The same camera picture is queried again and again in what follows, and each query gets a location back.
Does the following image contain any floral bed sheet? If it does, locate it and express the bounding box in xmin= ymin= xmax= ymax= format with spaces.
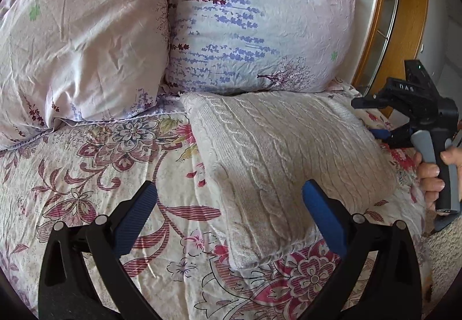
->
xmin=0 ymin=82 xmax=434 ymax=320

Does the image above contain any person's right hand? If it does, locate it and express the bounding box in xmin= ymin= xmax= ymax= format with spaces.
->
xmin=413 ymin=145 xmax=462 ymax=210

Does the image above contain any pink floral pillow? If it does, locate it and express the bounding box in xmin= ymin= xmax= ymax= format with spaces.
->
xmin=0 ymin=0 xmax=172 ymax=151

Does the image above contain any white cable-knit cushion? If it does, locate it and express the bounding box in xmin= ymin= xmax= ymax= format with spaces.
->
xmin=179 ymin=91 xmax=399 ymax=270

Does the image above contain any wooden headboard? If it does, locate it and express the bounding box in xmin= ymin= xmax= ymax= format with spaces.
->
xmin=352 ymin=0 xmax=432 ymax=119

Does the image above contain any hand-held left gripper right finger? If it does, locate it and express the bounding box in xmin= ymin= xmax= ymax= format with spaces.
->
xmin=301 ymin=179 xmax=423 ymax=320

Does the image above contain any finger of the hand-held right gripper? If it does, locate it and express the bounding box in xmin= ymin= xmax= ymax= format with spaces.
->
xmin=351 ymin=89 xmax=398 ymax=111
xmin=370 ymin=123 xmax=414 ymax=149

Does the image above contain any white lavender-print pillow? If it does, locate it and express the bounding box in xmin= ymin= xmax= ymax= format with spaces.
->
xmin=164 ymin=0 xmax=369 ymax=97

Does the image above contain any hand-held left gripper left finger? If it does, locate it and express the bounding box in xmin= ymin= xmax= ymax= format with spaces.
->
xmin=38 ymin=180 xmax=159 ymax=320

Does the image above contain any cream fluffy rug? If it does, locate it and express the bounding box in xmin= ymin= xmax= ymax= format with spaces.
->
xmin=420 ymin=222 xmax=462 ymax=313

